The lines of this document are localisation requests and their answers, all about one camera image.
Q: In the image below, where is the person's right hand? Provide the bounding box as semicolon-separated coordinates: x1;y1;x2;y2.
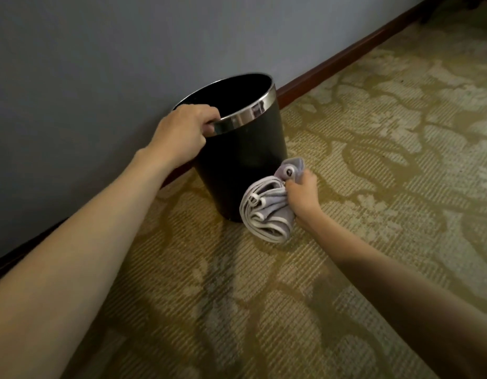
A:
285;169;325;226

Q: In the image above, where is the person's left hand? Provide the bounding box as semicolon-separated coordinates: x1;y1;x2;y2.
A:
143;103;221;172

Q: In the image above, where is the grey cleaning cloth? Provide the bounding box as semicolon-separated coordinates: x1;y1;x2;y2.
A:
238;156;307;244

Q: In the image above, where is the black waste bin chrome rim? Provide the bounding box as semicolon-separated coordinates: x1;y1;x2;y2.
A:
172;73;288;224

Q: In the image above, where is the person's left forearm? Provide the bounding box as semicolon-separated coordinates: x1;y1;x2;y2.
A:
0;147;175;379

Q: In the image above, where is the person's right forearm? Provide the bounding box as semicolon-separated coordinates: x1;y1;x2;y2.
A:
305;208;487;379

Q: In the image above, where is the dark wooden baseboard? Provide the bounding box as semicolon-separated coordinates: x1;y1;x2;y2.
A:
0;0;445;287

